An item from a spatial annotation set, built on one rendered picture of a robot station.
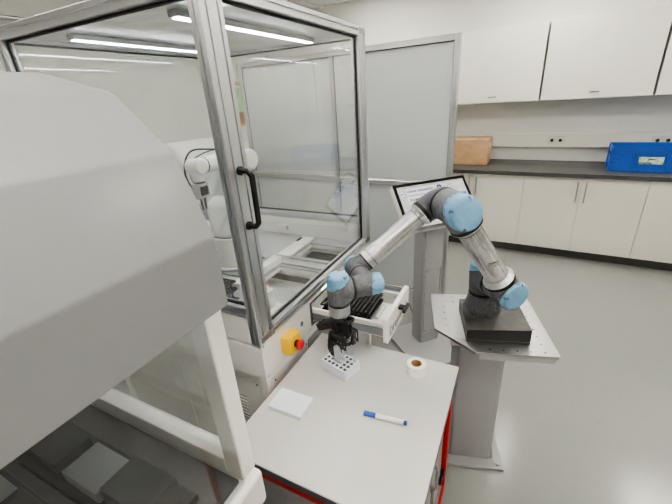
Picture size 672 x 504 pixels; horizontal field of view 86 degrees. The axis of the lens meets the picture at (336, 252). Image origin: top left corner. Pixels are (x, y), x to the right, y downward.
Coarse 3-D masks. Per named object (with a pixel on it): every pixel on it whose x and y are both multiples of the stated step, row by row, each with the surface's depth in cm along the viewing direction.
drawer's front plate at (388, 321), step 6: (408, 288) 158; (402, 294) 151; (396, 300) 146; (402, 300) 151; (396, 306) 143; (390, 312) 139; (396, 312) 144; (384, 318) 135; (390, 318) 137; (396, 318) 145; (384, 324) 135; (390, 324) 138; (384, 330) 136; (390, 330) 140; (384, 336) 137; (390, 336) 141; (384, 342) 138
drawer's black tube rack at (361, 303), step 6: (324, 300) 155; (354, 300) 159; (360, 300) 154; (366, 300) 154; (372, 300) 153; (324, 306) 156; (354, 306) 149; (360, 306) 149; (366, 306) 150; (378, 306) 154; (354, 312) 151; (360, 312) 145; (372, 312) 150; (366, 318) 146
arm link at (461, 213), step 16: (448, 192) 119; (432, 208) 123; (448, 208) 114; (464, 208) 113; (480, 208) 113; (448, 224) 116; (464, 224) 114; (480, 224) 117; (464, 240) 122; (480, 240) 121; (480, 256) 124; (496, 256) 126; (496, 272) 128; (512, 272) 131; (496, 288) 131; (512, 288) 129; (512, 304) 132
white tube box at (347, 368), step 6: (330, 354) 138; (324, 360) 135; (330, 360) 135; (348, 360) 134; (324, 366) 136; (330, 366) 133; (336, 366) 133; (342, 366) 131; (348, 366) 132; (354, 366) 132; (336, 372) 132; (342, 372) 129; (348, 372) 129; (354, 372) 133; (342, 378) 130; (348, 378) 130
